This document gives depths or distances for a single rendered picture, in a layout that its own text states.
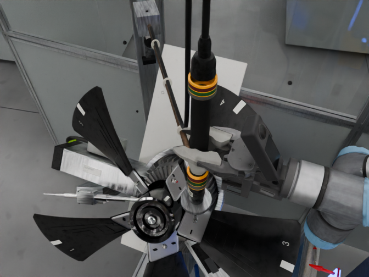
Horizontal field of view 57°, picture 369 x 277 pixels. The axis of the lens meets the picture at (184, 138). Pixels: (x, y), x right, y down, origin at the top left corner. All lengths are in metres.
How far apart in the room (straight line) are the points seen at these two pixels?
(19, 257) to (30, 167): 0.65
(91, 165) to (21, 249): 1.33
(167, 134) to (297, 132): 0.68
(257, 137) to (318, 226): 0.23
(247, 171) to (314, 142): 1.03
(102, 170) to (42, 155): 1.63
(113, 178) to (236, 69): 0.49
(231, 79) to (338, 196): 0.54
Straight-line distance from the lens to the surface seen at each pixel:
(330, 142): 1.58
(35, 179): 2.56
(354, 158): 0.77
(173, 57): 1.07
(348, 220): 0.63
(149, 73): 1.38
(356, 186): 0.61
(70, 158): 1.12
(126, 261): 2.13
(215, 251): 0.87
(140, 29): 1.12
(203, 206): 0.77
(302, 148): 1.63
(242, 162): 0.59
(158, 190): 0.87
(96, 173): 1.08
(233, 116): 0.81
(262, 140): 0.55
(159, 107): 1.08
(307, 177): 0.59
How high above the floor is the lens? 1.99
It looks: 51 degrees down
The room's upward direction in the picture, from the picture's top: straight up
